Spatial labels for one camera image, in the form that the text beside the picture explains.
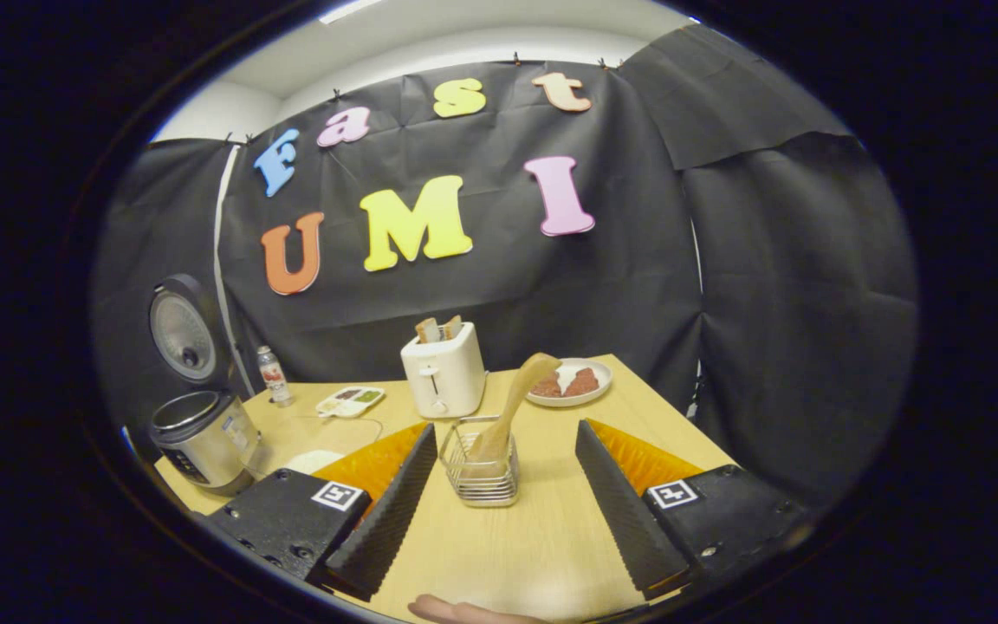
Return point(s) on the clear container of rice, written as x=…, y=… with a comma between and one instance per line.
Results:
x=313, y=461

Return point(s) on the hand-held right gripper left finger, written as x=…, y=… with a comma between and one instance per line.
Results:
x=386, y=511

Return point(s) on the black silver rice cooker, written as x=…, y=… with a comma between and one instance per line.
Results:
x=204, y=442

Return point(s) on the wooden spoon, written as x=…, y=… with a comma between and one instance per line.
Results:
x=516, y=403

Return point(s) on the toast slice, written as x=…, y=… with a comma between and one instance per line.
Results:
x=427, y=330
x=452, y=327

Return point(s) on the black backdrop cloth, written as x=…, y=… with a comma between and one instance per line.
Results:
x=638, y=260

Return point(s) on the white plate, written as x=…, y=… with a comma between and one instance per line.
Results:
x=590, y=400

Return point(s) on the small clear drink bottle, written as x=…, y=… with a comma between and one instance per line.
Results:
x=275, y=377

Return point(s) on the white toaster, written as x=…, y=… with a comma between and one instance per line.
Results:
x=445, y=377

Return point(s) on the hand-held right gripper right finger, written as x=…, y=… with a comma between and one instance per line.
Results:
x=620, y=511

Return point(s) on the long ceiling light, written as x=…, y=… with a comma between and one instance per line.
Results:
x=347, y=10

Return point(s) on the red meat slice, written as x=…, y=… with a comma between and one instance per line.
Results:
x=545, y=386
x=582, y=382

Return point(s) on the white divided dish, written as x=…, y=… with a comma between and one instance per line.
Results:
x=349, y=401

